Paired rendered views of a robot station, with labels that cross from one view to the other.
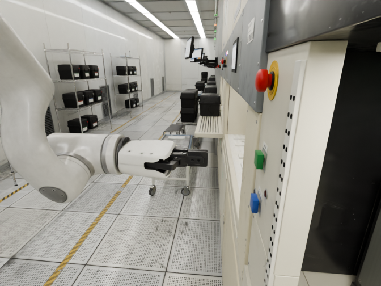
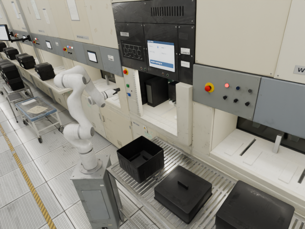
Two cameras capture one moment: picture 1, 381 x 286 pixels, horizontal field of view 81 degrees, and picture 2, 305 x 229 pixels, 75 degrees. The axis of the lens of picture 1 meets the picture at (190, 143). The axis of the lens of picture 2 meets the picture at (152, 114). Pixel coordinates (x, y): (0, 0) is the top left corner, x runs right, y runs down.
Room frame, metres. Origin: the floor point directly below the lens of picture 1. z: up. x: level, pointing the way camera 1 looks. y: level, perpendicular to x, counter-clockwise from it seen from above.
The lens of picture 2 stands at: (-1.10, 1.11, 1.97)
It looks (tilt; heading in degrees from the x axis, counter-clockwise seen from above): 31 degrees down; 314
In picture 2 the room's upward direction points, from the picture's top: 6 degrees counter-clockwise
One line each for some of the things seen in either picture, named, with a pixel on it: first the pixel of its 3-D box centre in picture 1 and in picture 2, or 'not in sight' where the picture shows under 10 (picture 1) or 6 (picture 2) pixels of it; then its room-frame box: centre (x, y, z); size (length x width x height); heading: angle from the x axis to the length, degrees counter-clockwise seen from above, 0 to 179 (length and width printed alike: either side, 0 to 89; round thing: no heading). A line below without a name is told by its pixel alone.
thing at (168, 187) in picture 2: not in sight; (183, 189); (-0.59, 0.35, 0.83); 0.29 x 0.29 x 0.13; 87
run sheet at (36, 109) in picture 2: not in sight; (36, 109); (2.47, 0.23, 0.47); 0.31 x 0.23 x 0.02; 16
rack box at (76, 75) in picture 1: (69, 71); not in sight; (4.22, 2.19, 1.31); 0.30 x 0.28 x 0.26; 177
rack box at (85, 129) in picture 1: (78, 126); not in sight; (4.19, 2.17, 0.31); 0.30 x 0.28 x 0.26; 173
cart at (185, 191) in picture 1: (176, 160); (40, 116); (2.64, 0.19, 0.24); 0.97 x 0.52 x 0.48; 177
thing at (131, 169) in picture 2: not in sight; (140, 157); (-0.15, 0.31, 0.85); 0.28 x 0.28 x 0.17; 83
